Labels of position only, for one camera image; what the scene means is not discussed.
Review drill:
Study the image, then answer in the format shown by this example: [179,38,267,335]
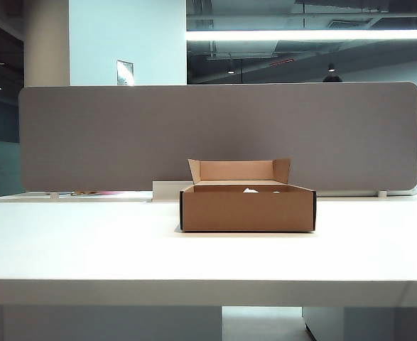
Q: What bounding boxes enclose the brown cardboard box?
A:
[179,158,318,234]

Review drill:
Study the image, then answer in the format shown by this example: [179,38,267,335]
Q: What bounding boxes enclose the grey desk divider panel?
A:
[18,82,417,197]

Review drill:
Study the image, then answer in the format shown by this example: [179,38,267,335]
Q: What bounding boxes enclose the colourful items behind divider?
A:
[71,190,124,196]

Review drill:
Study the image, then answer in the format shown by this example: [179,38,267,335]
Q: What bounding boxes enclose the long ceiling light strip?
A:
[185,28,417,42]

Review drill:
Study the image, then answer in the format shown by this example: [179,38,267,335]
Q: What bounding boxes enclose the white table support panel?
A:
[0,305,223,341]

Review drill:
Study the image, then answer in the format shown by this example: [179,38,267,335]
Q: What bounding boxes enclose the dark glass door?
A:
[0,16,25,200]

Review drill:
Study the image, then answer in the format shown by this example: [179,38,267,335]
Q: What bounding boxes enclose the white desk cable flap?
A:
[152,180,181,203]

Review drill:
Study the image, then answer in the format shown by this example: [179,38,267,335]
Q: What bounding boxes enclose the framed wall poster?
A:
[116,59,135,87]

